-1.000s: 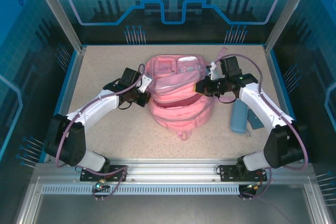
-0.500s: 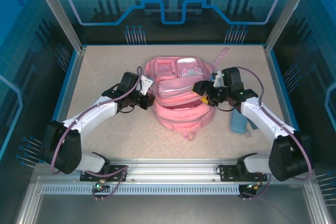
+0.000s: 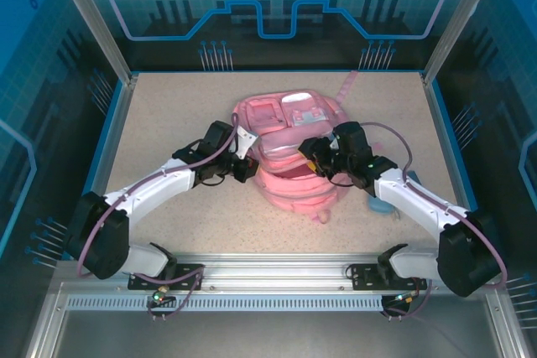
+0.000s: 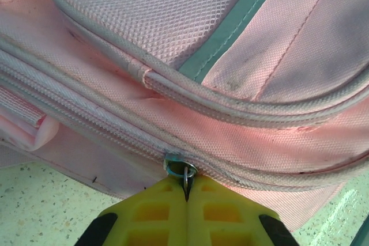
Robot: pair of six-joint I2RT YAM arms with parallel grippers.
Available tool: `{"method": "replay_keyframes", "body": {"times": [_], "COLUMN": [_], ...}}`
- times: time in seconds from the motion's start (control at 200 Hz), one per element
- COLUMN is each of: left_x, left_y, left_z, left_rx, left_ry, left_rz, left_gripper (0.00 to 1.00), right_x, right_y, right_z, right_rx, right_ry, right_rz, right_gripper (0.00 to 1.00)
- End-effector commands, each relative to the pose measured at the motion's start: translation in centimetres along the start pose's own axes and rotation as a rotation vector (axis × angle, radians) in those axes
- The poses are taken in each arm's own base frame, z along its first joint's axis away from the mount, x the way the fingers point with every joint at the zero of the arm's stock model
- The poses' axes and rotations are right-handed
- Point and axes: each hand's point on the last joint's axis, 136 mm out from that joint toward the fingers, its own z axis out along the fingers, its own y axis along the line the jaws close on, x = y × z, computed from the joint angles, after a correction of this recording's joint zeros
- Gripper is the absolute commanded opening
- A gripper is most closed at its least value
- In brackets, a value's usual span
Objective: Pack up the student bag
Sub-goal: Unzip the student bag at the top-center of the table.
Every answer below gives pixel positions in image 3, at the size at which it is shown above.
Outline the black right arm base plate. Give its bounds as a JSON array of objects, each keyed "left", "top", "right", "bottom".
[{"left": 349, "top": 263, "right": 429, "bottom": 291}]

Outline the light blue pencil case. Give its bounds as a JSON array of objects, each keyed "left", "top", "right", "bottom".
[{"left": 367, "top": 169, "right": 420, "bottom": 221}]

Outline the metal tray panel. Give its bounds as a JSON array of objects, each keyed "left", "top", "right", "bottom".
[{"left": 24, "top": 282, "right": 529, "bottom": 358}]

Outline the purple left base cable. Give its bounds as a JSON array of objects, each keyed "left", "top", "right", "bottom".
[{"left": 146, "top": 259, "right": 206, "bottom": 321}]

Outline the slotted grey cable duct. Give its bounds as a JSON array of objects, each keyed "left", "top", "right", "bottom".
[{"left": 65, "top": 295, "right": 386, "bottom": 312}]

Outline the aluminium frame post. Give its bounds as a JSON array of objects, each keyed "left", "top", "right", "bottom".
[
  {"left": 421, "top": 0, "right": 509, "bottom": 86},
  {"left": 45, "top": 0, "right": 139, "bottom": 85}
]

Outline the small lit connector board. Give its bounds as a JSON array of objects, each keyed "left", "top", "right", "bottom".
[
  {"left": 150, "top": 286, "right": 175, "bottom": 307},
  {"left": 392, "top": 290, "right": 420, "bottom": 305}
]

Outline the aluminium mounting rail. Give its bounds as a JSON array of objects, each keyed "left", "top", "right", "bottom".
[{"left": 54, "top": 252, "right": 504, "bottom": 294}]

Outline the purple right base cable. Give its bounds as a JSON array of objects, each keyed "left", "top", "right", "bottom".
[{"left": 379, "top": 267, "right": 437, "bottom": 321}]

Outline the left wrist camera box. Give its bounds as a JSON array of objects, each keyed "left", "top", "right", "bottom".
[{"left": 233, "top": 125, "right": 260, "bottom": 161}]

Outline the pink school backpack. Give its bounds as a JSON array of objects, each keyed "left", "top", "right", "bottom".
[{"left": 232, "top": 68, "right": 362, "bottom": 225}]

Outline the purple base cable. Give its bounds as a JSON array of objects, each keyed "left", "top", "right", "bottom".
[
  {"left": 146, "top": 259, "right": 206, "bottom": 321},
  {"left": 379, "top": 267, "right": 437, "bottom": 321}
]

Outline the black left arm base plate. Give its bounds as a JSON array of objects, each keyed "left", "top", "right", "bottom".
[{"left": 125, "top": 263, "right": 206, "bottom": 291}]

